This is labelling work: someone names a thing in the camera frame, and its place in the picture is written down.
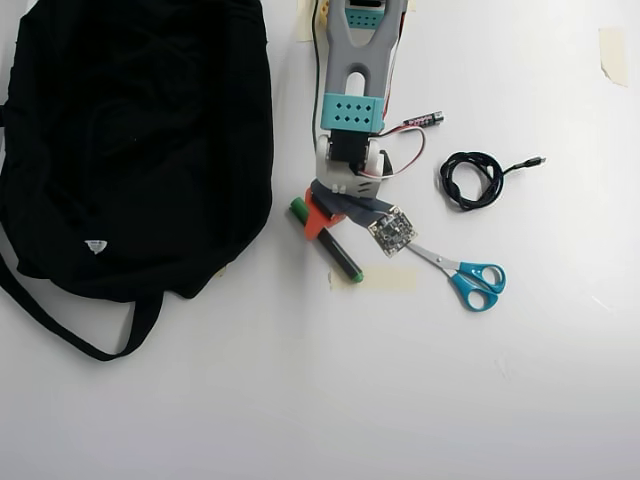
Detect dark navy gripper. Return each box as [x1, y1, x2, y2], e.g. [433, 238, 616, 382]
[303, 185, 396, 243]

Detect green capped black marker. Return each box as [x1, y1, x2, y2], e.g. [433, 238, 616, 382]
[287, 196, 366, 286]

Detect black fabric bag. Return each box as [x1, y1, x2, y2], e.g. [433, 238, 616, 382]
[0, 0, 276, 363]

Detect black battery with red print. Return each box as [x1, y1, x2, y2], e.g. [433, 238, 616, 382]
[403, 110, 446, 130]

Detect square camera circuit board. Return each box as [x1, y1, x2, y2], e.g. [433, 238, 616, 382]
[367, 205, 419, 261]

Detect white red black servo wire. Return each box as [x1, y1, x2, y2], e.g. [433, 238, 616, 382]
[359, 124, 428, 179]

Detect black braided usb cable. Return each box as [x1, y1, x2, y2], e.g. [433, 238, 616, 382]
[437, 150, 548, 213]

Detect blue handled scissors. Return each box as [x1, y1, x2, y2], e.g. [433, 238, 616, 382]
[405, 241, 508, 313]

